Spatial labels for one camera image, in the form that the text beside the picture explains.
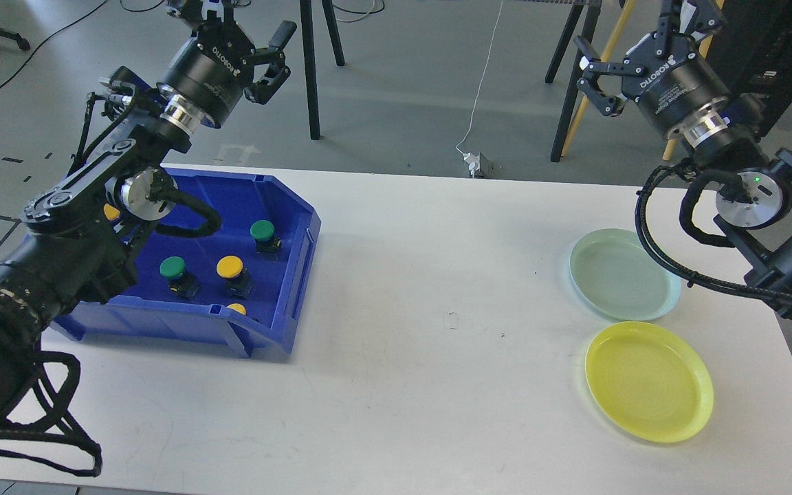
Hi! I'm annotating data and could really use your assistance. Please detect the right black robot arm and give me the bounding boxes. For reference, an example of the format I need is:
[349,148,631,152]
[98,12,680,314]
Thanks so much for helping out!
[574,1,792,320]

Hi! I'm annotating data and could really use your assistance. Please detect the black stand legs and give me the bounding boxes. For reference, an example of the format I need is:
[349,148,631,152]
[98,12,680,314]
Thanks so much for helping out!
[298,0,346,141]
[544,1,602,163]

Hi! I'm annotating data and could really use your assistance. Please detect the black stand legs right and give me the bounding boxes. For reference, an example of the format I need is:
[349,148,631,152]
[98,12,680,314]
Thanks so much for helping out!
[544,1,602,163]

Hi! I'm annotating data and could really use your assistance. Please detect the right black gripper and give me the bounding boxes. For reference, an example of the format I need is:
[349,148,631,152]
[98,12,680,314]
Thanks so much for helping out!
[573,0,734,142]

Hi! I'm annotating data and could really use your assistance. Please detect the white power adapter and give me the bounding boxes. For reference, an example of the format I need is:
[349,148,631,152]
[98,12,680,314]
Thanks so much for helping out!
[463,153,496,179]

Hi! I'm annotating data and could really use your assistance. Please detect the yellow wooden pole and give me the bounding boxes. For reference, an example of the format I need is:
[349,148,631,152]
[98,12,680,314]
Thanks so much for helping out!
[561,0,637,157]

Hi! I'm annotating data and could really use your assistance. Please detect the yellow plate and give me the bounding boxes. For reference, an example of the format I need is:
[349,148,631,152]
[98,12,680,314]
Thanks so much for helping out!
[584,322,716,444]

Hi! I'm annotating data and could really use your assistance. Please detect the green push button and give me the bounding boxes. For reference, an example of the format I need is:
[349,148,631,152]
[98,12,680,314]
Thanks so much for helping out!
[250,219,282,260]
[158,256,200,300]

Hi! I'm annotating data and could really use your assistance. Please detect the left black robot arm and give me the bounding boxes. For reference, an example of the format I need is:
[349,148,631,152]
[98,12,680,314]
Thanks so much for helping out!
[0,1,298,476]

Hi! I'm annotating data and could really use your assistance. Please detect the blue plastic bin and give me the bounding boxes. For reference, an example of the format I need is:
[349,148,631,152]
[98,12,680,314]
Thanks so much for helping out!
[54,168,321,358]

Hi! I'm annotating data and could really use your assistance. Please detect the light green plate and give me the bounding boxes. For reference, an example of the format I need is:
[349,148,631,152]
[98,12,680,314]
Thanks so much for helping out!
[569,228,681,322]

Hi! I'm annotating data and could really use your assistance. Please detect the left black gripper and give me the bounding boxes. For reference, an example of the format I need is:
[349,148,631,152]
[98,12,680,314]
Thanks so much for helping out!
[157,1,298,129]

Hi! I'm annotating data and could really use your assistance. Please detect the black cabinet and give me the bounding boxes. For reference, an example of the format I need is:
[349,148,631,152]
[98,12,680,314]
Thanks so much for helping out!
[706,1,792,138]

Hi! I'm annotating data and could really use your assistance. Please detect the black stand legs left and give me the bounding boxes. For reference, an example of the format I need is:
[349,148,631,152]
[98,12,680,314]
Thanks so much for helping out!
[298,0,346,141]

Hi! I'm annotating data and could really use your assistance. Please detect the yellow push button front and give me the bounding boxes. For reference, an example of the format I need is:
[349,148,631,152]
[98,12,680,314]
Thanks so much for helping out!
[226,302,248,316]

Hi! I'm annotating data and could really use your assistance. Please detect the white cable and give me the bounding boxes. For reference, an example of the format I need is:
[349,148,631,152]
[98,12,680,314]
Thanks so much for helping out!
[455,0,505,157]

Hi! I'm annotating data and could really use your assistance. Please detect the black floor cable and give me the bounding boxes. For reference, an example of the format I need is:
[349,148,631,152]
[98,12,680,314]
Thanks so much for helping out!
[0,0,163,121]

